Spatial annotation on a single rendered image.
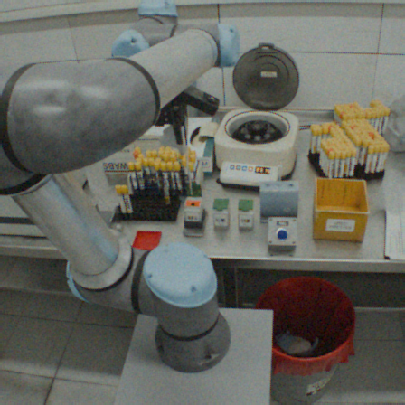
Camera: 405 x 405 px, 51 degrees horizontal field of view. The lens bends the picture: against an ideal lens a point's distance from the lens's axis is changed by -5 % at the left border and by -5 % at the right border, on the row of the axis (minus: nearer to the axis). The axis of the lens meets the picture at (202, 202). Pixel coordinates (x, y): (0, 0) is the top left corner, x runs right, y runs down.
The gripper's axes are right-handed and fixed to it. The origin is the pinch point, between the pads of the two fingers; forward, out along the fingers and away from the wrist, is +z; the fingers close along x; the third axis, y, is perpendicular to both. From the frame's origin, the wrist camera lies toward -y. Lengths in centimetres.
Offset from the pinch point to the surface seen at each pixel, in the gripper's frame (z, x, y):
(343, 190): 17.8, -9.1, -39.3
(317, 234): 22.5, 3.3, -32.4
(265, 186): 14.4, -5.2, -18.6
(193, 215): 19.0, 1.9, -0.6
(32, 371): 112, 7, 81
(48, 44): -8, -56, 60
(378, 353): 112, -17, -68
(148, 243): 24.2, 7.8, 11.0
